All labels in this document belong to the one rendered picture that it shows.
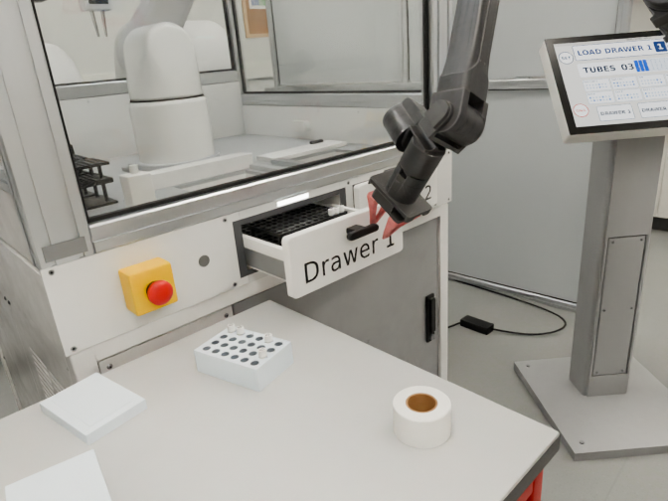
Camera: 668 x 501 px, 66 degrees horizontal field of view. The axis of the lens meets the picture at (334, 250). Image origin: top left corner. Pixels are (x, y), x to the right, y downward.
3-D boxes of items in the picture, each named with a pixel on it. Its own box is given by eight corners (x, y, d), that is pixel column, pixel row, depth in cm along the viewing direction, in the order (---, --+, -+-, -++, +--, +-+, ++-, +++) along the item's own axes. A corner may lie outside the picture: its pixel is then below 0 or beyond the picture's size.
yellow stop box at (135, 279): (181, 302, 85) (173, 262, 83) (139, 319, 81) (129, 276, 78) (167, 294, 89) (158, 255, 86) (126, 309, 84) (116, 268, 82)
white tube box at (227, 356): (293, 362, 80) (291, 341, 79) (259, 392, 74) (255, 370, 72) (234, 345, 87) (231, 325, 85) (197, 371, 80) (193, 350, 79)
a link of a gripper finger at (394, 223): (380, 214, 97) (401, 177, 91) (405, 241, 95) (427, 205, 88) (355, 224, 93) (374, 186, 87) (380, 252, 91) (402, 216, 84)
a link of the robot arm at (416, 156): (424, 150, 76) (454, 152, 79) (406, 120, 80) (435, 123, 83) (405, 184, 81) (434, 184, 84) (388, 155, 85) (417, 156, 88)
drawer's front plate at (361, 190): (437, 203, 136) (437, 161, 132) (361, 234, 117) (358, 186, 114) (431, 202, 137) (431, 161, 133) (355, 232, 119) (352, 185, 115)
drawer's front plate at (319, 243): (403, 250, 106) (402, 198, 102) (294, 300, 88) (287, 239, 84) (397, 248, 107) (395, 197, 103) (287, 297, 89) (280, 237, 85)
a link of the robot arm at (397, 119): (452, 108, 73) (484, 128, 79) (418, 62, 79) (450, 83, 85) (396, 167, 79) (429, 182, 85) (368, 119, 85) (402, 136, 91)
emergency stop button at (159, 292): (177, 301, 82) (172, 278, 81) (153, 310, 80) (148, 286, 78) (168, 295, 84) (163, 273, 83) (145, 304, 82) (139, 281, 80)
